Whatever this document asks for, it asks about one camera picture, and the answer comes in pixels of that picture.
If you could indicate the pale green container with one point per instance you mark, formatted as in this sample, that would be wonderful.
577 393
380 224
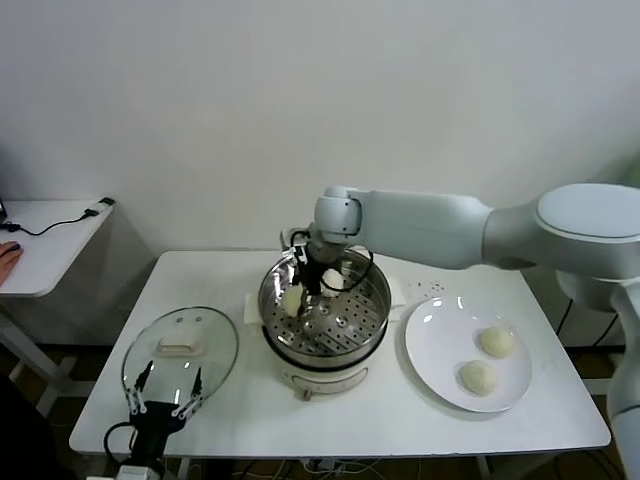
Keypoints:
634 172

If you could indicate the white electric cooking pot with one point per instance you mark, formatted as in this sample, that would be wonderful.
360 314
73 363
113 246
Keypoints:
325 380

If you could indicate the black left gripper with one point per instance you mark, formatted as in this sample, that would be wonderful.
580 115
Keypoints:
157 420

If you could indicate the white side table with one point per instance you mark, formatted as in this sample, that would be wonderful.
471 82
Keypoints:
50 260

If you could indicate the white metal table leg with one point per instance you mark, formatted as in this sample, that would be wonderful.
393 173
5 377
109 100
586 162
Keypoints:
184 470
486 471

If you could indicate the stainless steel steamer basket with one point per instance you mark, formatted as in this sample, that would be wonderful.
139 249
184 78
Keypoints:
280 330

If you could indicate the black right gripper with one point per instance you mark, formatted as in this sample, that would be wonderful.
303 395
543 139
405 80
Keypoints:
311 262

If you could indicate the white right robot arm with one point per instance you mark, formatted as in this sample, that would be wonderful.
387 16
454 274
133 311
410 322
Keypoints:
425 225

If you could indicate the black laptop edge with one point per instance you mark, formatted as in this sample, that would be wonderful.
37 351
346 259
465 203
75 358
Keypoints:
2 207

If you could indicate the white steamed baozi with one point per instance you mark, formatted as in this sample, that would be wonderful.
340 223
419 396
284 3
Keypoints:
496 341
334 281
478 378
291 302

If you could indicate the white round plate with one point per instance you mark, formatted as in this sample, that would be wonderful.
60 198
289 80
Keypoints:
435 350

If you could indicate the person's hand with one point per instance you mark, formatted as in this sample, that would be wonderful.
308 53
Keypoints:
10 260

